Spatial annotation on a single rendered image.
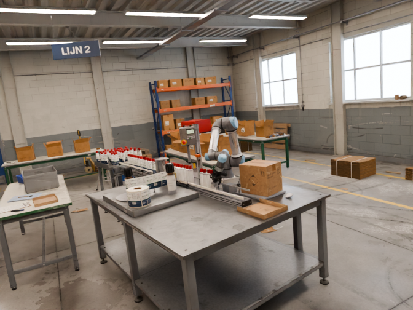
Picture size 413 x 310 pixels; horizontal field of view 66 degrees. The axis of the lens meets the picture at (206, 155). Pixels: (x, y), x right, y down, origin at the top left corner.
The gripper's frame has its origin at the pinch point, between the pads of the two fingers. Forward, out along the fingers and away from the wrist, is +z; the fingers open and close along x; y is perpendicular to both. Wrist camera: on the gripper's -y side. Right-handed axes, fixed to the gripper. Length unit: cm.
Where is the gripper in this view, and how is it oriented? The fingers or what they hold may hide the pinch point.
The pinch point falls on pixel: (216, 186)
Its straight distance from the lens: 299.7
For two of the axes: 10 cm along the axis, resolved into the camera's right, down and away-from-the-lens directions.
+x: 5.5, 5.6, -6.2
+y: -8.1, 1.8, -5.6
